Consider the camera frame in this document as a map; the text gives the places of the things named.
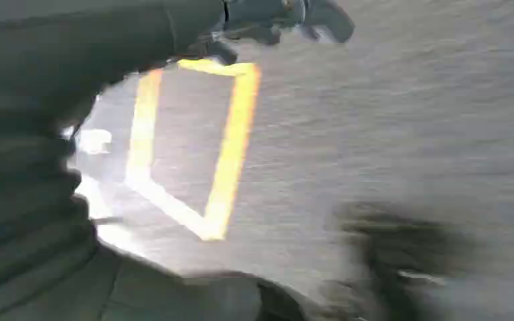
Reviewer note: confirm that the yellow tape outline, steel surface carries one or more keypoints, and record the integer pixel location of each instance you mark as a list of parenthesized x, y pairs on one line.
[(232, 146)]

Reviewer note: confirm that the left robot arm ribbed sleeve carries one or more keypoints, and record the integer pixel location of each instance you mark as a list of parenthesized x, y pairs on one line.
[(17, 199)]

